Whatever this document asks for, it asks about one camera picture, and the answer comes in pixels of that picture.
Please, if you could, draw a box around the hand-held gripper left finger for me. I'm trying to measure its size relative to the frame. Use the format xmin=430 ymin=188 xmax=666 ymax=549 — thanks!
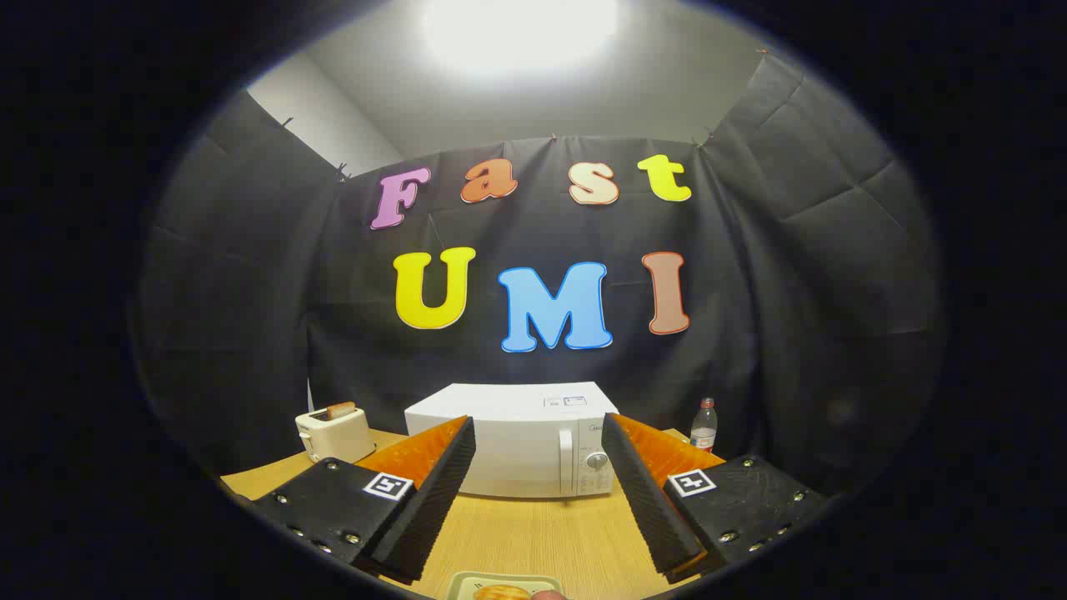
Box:
xmin=250 ymin=415 xmax=478 ymax=584

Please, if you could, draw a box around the cream cherry print plate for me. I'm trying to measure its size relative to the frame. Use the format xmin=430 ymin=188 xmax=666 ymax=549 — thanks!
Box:
xmin=446 ymin=571 xmax=568 ymax=600

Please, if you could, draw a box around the clear red label water bottle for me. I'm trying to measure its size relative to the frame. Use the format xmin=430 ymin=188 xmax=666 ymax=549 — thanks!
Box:
xmin=690 ymin=397 xmax=719 ymax=453

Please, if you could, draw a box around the cream toaster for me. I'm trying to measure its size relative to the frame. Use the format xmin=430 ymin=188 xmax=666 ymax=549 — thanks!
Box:
xmin=295 ymin=406 xmax=377 ymax=464

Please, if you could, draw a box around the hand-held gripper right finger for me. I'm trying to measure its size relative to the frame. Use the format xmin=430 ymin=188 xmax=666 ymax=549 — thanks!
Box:
xmin=600 ymin=412 xmax=830 ymax=584

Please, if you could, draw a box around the white microwave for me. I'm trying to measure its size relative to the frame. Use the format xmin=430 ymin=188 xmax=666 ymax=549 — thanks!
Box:
xmin=404 ymin=382 xmax=619 ymax=499

